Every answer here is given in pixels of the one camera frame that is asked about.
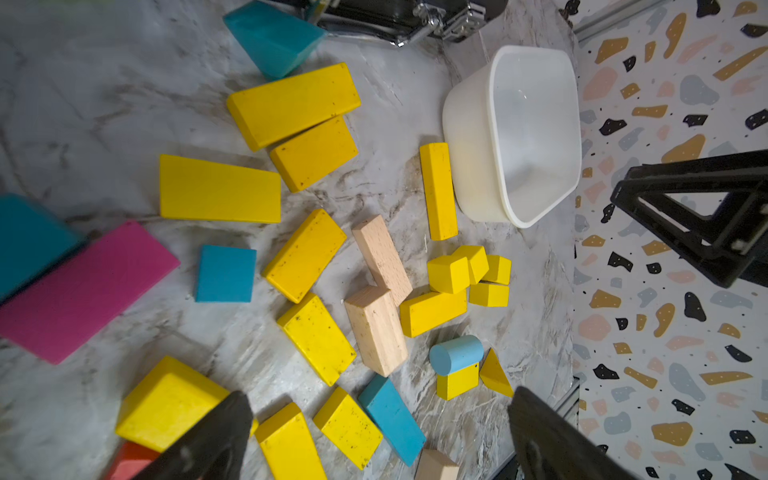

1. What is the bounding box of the small natural wood cube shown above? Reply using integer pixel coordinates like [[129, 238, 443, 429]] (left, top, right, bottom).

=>
[[415, 449, 459, 480]]

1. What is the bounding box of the large yellow block top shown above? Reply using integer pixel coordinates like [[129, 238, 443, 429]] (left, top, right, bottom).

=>
[[226, 63, 361, 151]]

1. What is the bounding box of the natural wood block slanted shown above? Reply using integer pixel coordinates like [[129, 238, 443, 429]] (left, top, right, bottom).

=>
[[352, 215, 413, 305]]

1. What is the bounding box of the yellow triangle block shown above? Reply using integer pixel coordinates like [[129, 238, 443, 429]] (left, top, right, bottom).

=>
[[479, 348, 514, 398]]

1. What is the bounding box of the white plastic bin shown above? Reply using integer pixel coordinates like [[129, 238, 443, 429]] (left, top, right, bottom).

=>
[[442, 45, 582, 229]]

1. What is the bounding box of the magenta block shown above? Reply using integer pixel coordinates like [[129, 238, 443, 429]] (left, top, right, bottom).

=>
[[1, 222, 180, 365]]

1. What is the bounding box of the black briefcase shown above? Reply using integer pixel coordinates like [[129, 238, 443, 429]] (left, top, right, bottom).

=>
[[269, 0, 510, 48]]

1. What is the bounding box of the long yellow block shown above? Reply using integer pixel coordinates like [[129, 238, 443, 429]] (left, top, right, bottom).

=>
[[255, 403, 327, 480], [419, 143, 458, 241], [400, 290, 468, 338]]

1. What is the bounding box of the yellow block beside teal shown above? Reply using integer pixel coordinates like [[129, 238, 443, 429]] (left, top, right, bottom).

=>
[[313, 386, 383, 470]]

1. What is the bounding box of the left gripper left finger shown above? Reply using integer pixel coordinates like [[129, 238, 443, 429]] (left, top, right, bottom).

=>
[[136, 391, 254, 480]]

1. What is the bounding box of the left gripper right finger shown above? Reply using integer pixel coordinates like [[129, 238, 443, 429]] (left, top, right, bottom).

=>
[[508, 387, 634, 479]]

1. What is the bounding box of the yellow block near cylinder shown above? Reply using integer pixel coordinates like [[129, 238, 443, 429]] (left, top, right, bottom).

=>
[[437, 363, 479, 401]]

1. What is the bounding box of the light blue cylinder block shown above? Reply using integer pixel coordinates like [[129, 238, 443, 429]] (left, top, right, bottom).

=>
[[429, 335, 484, 376]]

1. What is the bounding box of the natural wood block centre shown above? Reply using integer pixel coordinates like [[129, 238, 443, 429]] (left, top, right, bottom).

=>
[[344, 285, 409, 377]]

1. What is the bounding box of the red block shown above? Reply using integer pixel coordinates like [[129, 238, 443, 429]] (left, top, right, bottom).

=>
[[103, 442, 159, 480]]

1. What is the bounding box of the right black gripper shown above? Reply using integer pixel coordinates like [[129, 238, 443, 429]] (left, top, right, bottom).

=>
[[611, 150, 767, 288]]

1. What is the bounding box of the teal slanted block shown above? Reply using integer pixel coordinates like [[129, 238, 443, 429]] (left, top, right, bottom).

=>
[[358, 374, 426, 467]]

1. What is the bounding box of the yellow slanted block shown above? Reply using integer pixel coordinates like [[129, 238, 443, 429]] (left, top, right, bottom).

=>
[[115, 356, 230, 453]]

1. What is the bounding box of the yellow block right cluster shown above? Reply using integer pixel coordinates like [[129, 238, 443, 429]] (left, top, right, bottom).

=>
[[469, 282, 510, 308]]

